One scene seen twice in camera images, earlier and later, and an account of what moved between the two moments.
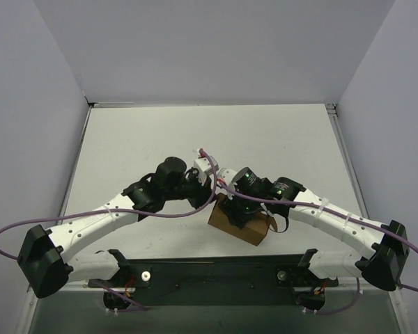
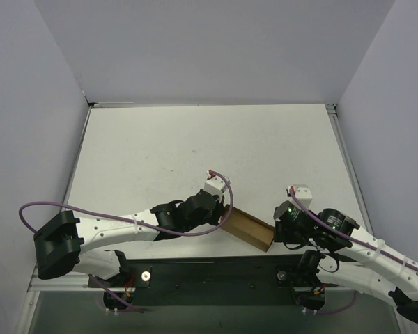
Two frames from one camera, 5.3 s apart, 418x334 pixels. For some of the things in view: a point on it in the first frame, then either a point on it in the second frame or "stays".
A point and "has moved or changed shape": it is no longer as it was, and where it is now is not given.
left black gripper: x=202 y=196 → x=217 y=212
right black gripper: x=237 y=213 → x=279 y=232
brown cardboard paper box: x=253 y=232 has moved or changed shape
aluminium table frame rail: x=335 y=117 stays
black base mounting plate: x=213 y=282 stays
